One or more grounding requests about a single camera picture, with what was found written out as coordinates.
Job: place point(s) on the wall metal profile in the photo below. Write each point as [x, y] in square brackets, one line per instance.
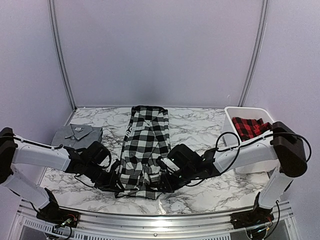
[59, 53]
[263, 17]

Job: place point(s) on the grey shirt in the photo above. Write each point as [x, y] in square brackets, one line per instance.
[77, 136]

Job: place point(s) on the aluminium front rail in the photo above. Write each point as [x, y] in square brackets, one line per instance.
[220, 225]

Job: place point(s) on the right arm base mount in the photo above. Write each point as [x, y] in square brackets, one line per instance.
[250, 218]

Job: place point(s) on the white plastic bin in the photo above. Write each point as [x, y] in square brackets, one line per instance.
[232, 139]

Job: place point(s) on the red black plaid shirt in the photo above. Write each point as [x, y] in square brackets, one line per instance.
[250, 128]

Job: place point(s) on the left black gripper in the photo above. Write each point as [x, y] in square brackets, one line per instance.
[110, 184]

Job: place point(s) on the black white plaid shirt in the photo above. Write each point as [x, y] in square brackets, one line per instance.
[146, 139]

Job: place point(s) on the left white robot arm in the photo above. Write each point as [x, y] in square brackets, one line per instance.
[83, 161]

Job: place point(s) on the left wall metal profile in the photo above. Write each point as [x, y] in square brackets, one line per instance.
[59, 53]

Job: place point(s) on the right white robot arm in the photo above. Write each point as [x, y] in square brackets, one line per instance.
[183, 165]

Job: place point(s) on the right wall metal profile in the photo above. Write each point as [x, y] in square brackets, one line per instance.
[263, 17]

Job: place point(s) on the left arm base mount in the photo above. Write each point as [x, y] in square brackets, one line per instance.
[60, 217]

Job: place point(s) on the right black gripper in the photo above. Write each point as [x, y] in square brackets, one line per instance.
[170, 187]

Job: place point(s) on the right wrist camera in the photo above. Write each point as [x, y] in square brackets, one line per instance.
[167, 164]

